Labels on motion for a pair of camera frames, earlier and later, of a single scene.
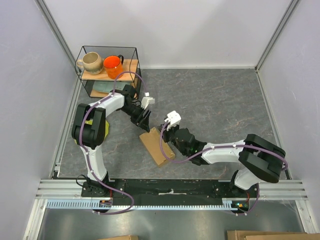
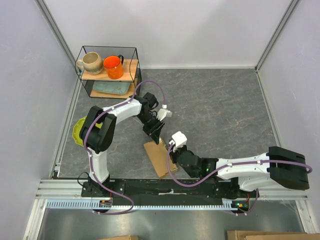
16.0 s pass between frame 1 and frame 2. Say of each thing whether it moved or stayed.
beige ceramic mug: stayed
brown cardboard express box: moved
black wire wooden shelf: stayed
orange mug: stayed
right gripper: moved
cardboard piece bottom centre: stayed
